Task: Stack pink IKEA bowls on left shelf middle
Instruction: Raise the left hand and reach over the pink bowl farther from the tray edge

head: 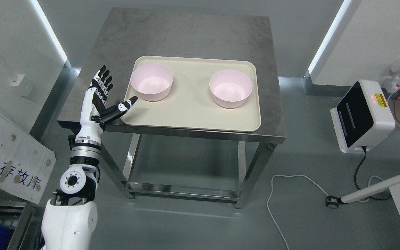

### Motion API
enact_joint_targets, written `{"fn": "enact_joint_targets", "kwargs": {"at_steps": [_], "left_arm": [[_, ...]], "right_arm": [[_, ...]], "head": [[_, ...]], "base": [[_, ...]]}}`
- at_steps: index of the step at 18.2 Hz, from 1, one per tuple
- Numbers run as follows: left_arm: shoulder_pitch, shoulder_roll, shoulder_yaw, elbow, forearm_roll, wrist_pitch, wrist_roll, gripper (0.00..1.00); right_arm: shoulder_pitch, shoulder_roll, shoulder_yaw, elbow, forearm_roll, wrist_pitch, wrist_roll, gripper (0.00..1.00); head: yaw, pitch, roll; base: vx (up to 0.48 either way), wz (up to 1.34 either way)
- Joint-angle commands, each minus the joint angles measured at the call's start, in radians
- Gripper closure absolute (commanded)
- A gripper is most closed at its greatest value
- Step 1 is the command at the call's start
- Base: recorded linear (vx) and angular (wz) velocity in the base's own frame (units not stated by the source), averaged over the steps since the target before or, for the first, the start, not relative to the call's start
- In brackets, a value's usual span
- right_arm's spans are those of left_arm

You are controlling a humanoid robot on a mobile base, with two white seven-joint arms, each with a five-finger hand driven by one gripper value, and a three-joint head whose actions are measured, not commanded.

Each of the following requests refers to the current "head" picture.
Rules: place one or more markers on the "white wall socket left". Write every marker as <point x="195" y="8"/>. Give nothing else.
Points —
<point x="18" y="82"/>

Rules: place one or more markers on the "white black box device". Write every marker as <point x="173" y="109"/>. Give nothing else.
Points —
<point x="362" y="119"/>

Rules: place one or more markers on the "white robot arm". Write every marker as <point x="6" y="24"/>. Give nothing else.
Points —
<point x="70" y="217"/>

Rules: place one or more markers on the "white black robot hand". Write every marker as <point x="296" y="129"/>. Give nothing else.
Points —
<point x="94" y="114"/>

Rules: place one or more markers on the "pink bowl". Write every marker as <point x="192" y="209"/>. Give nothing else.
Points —
<point x="230" y="88"/>
<point x="152" y="81"/>

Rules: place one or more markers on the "white labelled sign board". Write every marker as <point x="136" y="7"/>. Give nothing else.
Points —
<point x="25" y="164"/>

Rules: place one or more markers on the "cream plastic tray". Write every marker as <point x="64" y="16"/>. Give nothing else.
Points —
<point x="190" y="105"/>

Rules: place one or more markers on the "white wall socket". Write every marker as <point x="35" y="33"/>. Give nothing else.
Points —
<point x="18" y="82"/>
<point x="391" y="81"/>

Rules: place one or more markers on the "white wheeled stand leg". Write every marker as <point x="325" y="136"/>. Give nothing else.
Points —
<point x="334" y="202"/>

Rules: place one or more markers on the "white wall socket right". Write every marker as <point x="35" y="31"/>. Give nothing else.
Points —
<point x="391" y="81"/>

